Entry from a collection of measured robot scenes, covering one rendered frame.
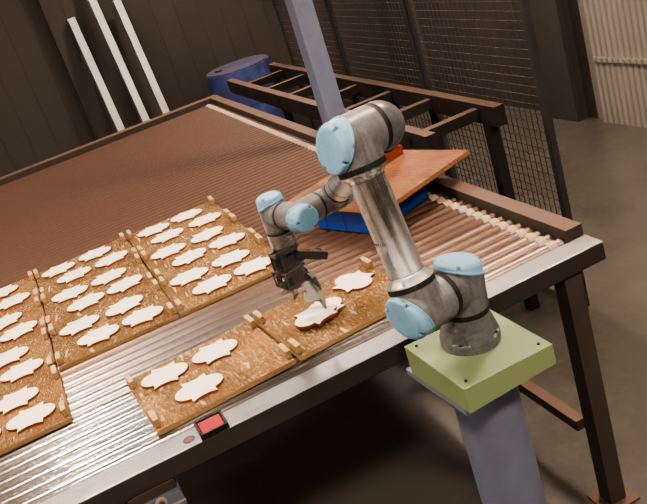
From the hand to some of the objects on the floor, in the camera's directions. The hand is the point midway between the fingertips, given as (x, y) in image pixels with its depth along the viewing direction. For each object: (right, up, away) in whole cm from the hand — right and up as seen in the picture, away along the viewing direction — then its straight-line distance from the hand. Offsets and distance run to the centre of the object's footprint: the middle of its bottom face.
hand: (311, 303), depth 242 cm
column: (+67, -90, +4) cm, 112 cm away
